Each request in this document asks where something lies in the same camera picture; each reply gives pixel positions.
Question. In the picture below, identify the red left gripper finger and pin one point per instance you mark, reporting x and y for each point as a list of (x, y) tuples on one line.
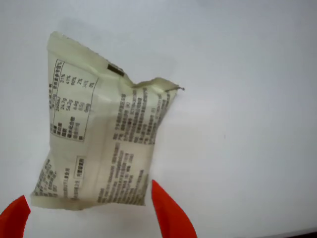
[(13, 218)]

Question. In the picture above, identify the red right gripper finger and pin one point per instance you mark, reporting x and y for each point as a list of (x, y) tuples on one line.
[(171, 215)]

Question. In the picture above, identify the pale green snack packet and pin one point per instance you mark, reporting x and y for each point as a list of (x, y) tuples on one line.
[(99, 124)]

